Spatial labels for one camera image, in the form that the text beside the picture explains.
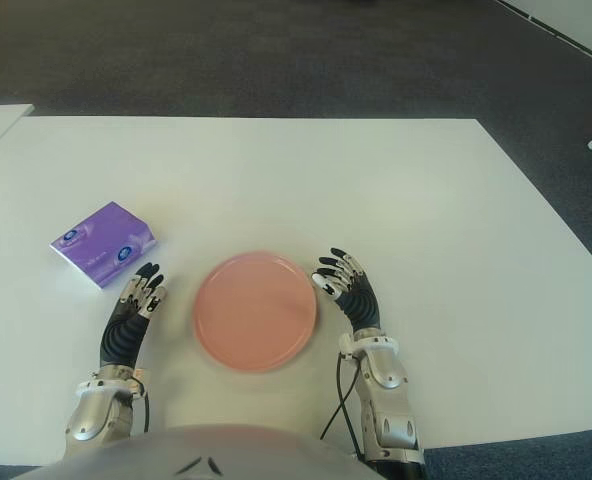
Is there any pink round plate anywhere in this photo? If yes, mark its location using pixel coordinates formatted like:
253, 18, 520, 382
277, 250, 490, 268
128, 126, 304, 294
191, 250, 320, 372

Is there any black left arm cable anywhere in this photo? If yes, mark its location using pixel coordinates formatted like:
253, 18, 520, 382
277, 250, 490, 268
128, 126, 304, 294
135, 379, 152, 434

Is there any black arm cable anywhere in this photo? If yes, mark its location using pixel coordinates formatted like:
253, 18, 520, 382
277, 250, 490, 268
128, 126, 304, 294
319, 349, 367, 459
135, 379, 152, 434

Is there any purple tissue paper pack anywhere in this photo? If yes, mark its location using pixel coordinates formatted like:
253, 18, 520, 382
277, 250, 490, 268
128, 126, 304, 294
49, 200, 158, 291

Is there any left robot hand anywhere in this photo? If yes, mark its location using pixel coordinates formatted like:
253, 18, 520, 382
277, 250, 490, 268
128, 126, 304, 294
98, 262, 170, 369

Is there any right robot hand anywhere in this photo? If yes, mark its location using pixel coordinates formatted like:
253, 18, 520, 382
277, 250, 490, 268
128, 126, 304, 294
311, 246, 381, 334

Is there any grey robot torso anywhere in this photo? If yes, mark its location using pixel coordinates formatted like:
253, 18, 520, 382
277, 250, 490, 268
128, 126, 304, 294
23, 424, 377, 480

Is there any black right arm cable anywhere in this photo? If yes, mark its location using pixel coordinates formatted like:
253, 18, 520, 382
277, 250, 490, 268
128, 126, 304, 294
319, 349, 367, 459

